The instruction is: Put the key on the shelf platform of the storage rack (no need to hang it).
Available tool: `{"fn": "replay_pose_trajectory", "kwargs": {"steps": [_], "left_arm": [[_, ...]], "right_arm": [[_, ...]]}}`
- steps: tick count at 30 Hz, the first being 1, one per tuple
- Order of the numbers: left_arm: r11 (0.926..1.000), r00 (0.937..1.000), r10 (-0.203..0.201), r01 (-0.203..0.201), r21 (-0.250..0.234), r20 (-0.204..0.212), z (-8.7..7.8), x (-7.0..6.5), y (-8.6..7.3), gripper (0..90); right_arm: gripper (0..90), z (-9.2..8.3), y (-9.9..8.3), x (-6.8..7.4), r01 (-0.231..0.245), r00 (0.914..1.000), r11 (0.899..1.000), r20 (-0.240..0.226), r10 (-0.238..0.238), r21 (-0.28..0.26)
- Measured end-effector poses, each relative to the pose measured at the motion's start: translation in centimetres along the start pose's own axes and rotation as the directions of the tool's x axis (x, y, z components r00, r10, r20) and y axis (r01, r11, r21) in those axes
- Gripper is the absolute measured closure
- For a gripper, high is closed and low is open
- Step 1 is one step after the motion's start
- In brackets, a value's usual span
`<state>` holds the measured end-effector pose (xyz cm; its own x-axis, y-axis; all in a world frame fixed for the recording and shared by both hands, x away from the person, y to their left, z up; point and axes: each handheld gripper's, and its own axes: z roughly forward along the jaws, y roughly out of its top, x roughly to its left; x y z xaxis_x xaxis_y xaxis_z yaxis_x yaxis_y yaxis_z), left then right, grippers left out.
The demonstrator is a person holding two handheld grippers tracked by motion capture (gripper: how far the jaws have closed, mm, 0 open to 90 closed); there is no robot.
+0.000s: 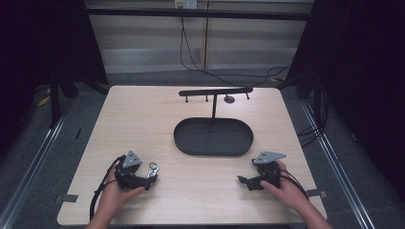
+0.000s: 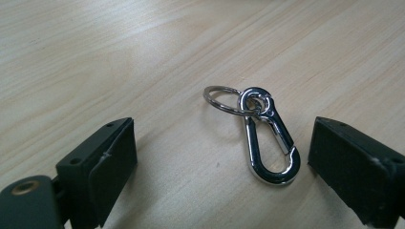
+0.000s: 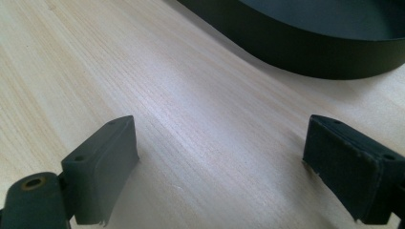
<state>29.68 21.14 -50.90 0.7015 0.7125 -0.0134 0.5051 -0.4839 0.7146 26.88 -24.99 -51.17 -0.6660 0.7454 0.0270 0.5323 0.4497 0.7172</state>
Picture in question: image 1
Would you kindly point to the small black floor tape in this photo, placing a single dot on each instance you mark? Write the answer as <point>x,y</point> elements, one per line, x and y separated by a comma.
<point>78,133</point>

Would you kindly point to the black hook stand with tray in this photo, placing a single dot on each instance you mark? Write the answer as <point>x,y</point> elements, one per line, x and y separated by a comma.
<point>213,136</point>

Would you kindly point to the black horizontal frame bar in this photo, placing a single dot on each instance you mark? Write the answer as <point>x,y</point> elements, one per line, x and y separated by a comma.
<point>197,13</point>

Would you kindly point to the black upright stand post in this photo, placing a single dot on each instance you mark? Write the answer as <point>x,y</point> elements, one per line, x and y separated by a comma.
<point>54,105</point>

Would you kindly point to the round table grommet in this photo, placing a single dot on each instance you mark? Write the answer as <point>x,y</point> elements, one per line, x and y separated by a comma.
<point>229,99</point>

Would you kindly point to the person's left hand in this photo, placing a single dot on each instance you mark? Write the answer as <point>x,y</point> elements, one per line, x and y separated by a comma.
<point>116,197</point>

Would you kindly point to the person's right hand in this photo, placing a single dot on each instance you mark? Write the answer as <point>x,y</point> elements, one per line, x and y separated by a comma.
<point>288,191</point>

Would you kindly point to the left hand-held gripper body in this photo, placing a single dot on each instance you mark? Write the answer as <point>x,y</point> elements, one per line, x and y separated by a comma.
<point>128,178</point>

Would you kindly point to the white wall outlet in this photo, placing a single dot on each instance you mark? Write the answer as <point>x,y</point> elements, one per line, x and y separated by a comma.
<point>186,4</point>

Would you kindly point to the metal floor rail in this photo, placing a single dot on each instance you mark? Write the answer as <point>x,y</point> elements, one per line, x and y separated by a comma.
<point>337,165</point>
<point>30,168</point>

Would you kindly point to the dark curtain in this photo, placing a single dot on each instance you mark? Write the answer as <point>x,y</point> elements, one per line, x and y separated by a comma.
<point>41,44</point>
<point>363,63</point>

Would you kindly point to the grey tape strip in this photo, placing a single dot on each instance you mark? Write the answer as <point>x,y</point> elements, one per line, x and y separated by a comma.
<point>65,198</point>
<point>316,193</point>

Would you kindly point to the yellow floor item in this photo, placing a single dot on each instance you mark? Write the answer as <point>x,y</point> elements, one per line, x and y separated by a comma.
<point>43,100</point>

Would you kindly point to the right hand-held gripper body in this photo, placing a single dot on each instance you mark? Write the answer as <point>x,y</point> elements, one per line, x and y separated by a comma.
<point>269,173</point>

